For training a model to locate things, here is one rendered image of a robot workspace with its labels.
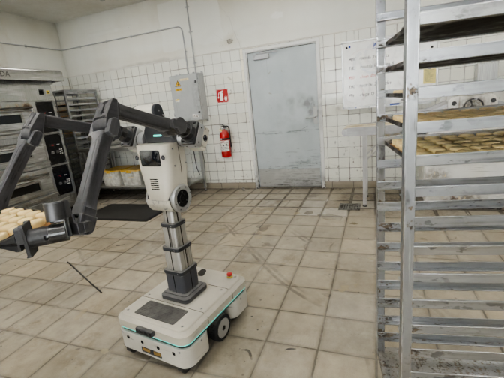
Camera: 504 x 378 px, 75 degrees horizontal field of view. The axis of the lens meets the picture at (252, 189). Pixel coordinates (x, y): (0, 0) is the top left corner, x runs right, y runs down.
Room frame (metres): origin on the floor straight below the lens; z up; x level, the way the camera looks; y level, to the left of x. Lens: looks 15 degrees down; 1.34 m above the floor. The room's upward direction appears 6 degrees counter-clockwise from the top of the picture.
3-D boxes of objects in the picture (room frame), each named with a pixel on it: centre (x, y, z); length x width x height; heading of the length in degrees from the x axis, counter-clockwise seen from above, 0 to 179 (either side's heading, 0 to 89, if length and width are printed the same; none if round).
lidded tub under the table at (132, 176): (5.44, 1.85, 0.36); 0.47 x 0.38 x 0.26; 159
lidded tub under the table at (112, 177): (5.59, 2.23, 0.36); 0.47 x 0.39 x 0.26; 157
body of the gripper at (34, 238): (0.96, 0.67, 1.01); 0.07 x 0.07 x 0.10; 15
